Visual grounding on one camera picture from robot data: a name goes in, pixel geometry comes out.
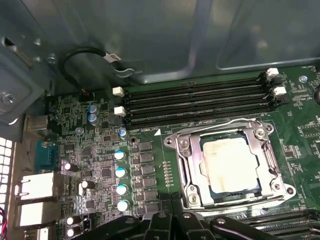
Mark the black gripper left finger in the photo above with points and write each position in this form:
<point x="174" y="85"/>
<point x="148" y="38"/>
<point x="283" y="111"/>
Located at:
<point x="160" y="225"/>

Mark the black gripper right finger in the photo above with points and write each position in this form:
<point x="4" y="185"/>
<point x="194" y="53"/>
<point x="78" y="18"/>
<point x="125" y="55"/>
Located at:
<point x="186" y="225"/>

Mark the metal socket cover frame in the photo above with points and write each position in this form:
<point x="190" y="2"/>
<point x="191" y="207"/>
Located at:
<point x="195" y="165"/>

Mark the silver-topped CPU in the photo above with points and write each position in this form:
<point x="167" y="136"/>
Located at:
<point x="230" y="165"/>

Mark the CPU socket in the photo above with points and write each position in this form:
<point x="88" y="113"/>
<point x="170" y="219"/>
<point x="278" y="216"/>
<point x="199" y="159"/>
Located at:
<point x="186" y="150"/>

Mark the RAM slot with black latches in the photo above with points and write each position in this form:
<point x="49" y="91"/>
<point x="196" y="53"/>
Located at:
<point x="195" y="114"/>
<point x="195" y="95"/>

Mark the blue-top capacitor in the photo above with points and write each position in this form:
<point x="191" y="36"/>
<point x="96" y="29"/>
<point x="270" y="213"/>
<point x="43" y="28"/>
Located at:
<point x="122" y="189"/>
<point x="122" y="131"/>
<point x="121" y="172"/>
<point x="92" y="108"/>
<point x="93" y="118"/>
<point x="119" y="155"/>
<point x="122" y="205"/>

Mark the black silver-top capacitor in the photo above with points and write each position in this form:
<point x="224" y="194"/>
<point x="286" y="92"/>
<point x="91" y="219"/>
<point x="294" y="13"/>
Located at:
<point x="71" y="232"/>
<point x="86" y="185"/>
<point x="71" y="220"/>
<point x="68" y="166"/>

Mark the silver port block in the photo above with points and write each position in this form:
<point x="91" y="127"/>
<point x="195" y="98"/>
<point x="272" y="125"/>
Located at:
<point x="37" y="186"/>
<point x="37" y="215"/>
<point x="37" y="234"/>

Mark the blue port connector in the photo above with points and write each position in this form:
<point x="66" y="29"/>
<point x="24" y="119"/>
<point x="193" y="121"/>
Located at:
<point x="47" y="156"/>

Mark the green motherboard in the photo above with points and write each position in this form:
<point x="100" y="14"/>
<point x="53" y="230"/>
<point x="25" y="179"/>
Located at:
<point x="297" y="117"/>

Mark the small silver port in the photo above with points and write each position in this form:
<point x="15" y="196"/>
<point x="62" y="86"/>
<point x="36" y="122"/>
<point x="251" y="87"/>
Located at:
<point x="36" y="123"/>

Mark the black and silver PC case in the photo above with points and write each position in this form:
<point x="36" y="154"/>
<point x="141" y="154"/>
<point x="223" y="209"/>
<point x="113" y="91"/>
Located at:
<point x="150" y="30"/>

